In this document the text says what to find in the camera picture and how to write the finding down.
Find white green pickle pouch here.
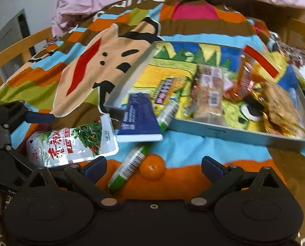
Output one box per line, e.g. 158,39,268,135
26,114,119,168

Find orange mandarin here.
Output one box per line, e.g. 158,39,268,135
139,154,166,180

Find blue small box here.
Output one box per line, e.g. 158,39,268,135
116,92,163,143

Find clear brown snack bar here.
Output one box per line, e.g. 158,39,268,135
193,64,224,121

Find golden snack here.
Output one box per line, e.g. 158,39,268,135
247,87,305,139

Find green sausage stick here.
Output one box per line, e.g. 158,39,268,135
107,90,182,193

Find yellow green snack packet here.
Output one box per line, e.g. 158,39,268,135
152,76,189,108

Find orange red chicken feet pack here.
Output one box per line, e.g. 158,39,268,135
223,44,288,103

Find metal tray with dinosaur picture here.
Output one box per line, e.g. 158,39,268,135
104,42,305,150

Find colourful cartoon blanket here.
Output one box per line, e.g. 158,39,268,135
0,0,305,246

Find floral white quilt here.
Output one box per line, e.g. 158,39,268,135
267,30,305,123

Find grey wall cabinet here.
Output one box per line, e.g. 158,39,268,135
0,9,30,82

